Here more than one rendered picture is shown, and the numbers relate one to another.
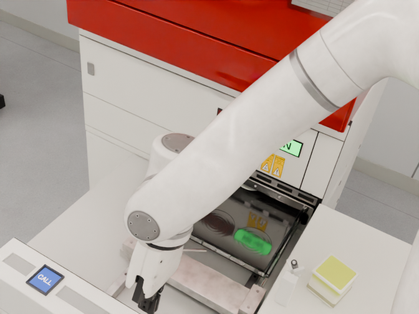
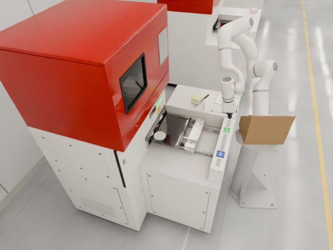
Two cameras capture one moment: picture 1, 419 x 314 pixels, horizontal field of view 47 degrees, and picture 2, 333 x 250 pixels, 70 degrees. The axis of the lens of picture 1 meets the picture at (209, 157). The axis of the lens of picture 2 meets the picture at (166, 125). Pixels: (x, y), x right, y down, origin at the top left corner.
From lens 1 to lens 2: 1.77 m
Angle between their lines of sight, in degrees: 65
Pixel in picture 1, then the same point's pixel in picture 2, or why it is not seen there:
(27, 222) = not seen: outside the picture
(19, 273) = (221, 160)
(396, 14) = (231, 30)
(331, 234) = (177, 102)
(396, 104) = not seen: hidden behind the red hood
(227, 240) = (182, 126)
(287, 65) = (228, 49)
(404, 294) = (252, 52)
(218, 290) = (197, 127)
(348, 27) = (229, 37)
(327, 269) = (196, 97)
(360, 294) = not seen: hidden behind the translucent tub
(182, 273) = (196, 135)
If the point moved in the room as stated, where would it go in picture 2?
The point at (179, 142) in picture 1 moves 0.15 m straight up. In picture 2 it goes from (227, 79) to (230, 59)
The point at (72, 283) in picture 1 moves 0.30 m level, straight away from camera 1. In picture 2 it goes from (218, 148) to (183, 164)
